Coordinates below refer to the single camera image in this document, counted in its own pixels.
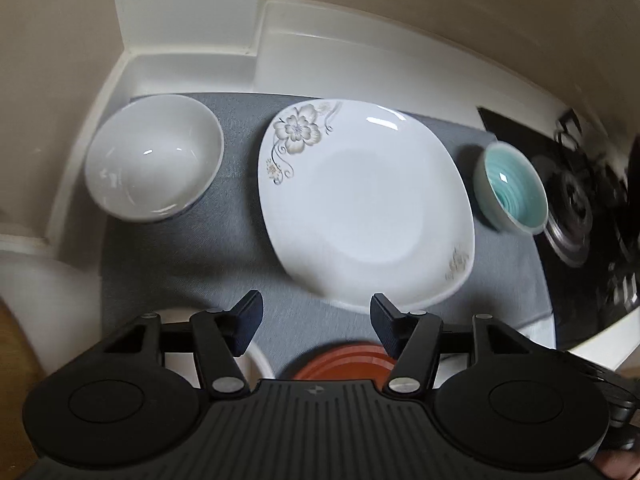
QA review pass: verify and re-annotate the small teal glazed bowl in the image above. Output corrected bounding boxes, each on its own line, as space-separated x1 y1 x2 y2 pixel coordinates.
473 141 550 236

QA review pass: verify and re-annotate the grey cloth mat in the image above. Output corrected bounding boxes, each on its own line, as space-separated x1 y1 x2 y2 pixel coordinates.
99 91 557 382

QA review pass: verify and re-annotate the metal stove burner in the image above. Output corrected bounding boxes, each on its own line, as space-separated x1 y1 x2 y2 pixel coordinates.
542 159 602 267

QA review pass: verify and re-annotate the black glass gas stove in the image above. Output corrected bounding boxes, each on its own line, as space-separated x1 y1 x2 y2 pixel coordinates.
477 105 640 352

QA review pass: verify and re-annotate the orange bowl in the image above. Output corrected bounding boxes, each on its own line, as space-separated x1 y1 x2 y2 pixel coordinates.
291 342 402 382

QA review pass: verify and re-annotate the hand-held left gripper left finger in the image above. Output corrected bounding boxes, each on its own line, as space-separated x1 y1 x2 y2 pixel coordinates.
102 290 264 401

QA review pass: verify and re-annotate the white floral square plate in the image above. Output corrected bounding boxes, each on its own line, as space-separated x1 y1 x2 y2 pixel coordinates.
257 99 476 314

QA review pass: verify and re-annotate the white round dish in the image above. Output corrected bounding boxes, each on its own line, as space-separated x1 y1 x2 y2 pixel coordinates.
161 307 277 389

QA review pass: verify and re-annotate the large white bowl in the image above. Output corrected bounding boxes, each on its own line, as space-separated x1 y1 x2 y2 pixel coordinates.
84 94 225 224

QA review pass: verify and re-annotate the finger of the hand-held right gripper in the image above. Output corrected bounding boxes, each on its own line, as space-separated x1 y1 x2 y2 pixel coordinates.
564 350 640 453

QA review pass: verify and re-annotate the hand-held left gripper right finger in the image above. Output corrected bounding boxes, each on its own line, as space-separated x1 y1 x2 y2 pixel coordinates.
370 292 546 397

